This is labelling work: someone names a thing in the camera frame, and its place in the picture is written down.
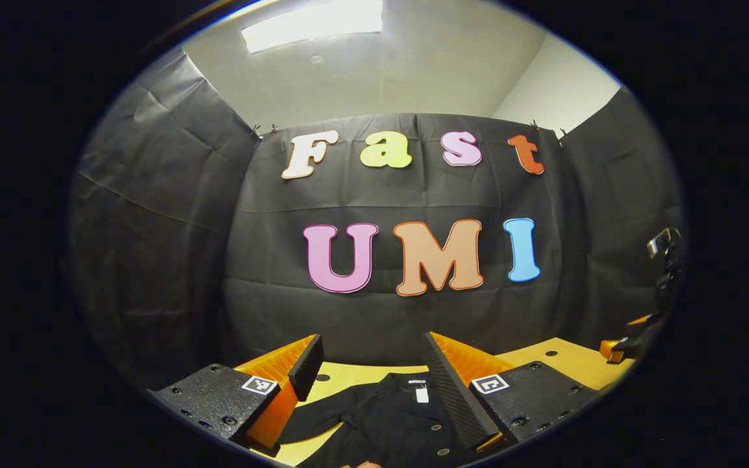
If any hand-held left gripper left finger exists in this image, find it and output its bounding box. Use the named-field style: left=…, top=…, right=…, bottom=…
left=149, top=334, right=324, bottom=456

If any ceiling light panel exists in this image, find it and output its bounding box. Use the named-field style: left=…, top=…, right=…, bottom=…
left=241, top=0, right=385, bottom=54

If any black button-up jacket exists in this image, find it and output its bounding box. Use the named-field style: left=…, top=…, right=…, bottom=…
left=277, top=372, right=479, bottom=468

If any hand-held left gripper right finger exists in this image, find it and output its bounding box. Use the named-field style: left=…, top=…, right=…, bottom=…
left=423, top=331, right=612, bottom=452

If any black backdrop cloth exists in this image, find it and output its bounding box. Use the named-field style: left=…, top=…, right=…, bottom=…
left=69, top=49, right=684, bottom=391

